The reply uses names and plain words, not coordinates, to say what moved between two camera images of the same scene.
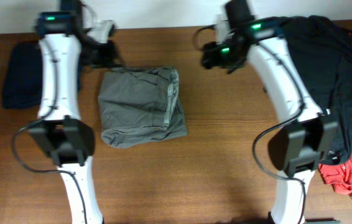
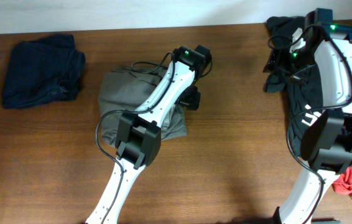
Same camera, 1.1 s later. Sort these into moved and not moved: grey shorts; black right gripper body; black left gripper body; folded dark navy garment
Moved: black left gripper body; black right gripper body
Not moved: grey shorts; folded dark navy garment
